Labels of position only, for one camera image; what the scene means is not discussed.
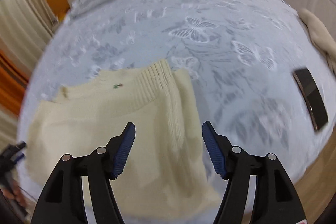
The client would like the beige knit garment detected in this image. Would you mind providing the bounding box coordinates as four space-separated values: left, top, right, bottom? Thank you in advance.
297 9 336 76

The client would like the person's left hand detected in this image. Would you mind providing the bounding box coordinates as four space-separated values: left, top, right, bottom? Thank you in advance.
2 182 27 207

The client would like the blue butterfly bed sheet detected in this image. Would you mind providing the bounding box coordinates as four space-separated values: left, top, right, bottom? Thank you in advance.
16 0 336 224

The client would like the cream knit sweater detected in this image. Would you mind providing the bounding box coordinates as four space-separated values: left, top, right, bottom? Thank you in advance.
26 59 220 221

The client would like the orange curtain band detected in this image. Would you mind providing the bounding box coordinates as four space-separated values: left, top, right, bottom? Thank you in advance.
0 51 29 117

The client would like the black smartphone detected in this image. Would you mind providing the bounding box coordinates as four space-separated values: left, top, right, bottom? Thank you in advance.
292 68 329 132

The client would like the beige striped curtain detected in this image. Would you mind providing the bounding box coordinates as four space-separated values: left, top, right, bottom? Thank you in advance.
1 0 58 77

